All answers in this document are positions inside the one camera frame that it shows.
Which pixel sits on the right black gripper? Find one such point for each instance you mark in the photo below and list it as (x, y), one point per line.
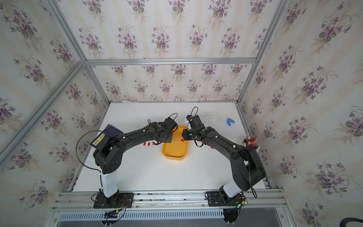
(184, 135)

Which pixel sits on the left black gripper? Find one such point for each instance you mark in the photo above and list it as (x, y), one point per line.
(169, 140)

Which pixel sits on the yellow plastic storage box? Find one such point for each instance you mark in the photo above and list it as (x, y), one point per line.
(177, 149)

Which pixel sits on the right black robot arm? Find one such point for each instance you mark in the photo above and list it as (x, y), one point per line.
(247, 168)

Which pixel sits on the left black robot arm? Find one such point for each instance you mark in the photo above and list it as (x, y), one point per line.
(110, 149)

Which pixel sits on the blue plastic clip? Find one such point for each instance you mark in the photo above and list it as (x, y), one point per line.
(230, 121)

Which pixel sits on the dark blue booklet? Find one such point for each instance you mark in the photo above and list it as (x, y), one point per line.
(108, 132)

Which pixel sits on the pink pen holder cup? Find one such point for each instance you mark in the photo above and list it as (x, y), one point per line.
(251, 141)

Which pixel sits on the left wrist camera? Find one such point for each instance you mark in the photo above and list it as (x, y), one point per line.
(170, 124)

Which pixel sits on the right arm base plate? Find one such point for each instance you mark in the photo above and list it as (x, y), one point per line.
(217, 198)

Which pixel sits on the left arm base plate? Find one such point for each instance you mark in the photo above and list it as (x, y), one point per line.
(118, 200)

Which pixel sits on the aluminium rail frame front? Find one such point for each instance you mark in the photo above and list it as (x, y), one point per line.
(164, 205)

